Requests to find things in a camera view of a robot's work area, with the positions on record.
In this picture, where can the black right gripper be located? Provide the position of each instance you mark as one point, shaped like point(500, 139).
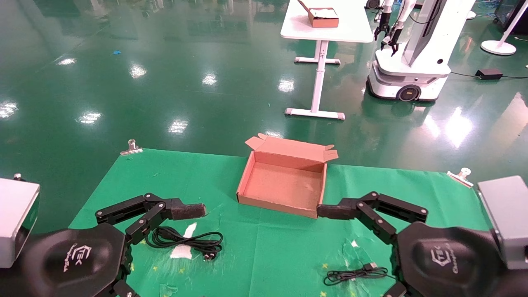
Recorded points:
point(449, 260)

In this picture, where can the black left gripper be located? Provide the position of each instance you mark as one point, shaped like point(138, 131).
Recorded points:
point(74, 255)

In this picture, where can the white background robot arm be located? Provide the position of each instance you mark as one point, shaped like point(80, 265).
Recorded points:
point(406, 10)
point(387, 6)

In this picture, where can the open brown cardboard box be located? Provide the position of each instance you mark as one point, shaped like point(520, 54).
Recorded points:
point(284, 185)

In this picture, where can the small brown cardboard box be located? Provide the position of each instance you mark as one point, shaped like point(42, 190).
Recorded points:
point(324, 20)

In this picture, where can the metal cloth clamp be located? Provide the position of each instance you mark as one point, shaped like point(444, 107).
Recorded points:
point(462, 176)
point(132, 148)

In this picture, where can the green table cloth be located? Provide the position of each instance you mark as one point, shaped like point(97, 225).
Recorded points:
point(280, 247)

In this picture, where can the white wheeled background robot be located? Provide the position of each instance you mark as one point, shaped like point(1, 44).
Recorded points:
point(412, 78)

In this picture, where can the black power adapter brick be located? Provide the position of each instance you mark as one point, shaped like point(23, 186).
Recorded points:
point(489, 74)

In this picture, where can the black background robot gripper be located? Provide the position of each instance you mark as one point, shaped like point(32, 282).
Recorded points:
point(381, 27)
point(394, 39)

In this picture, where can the white table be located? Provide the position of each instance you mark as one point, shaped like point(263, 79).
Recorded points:
point(330, 31)

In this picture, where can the white floor stand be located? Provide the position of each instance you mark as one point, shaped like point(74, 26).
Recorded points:
point(498, 47)

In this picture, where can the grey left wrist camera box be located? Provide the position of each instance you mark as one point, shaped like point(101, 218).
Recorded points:
point(16, 222)

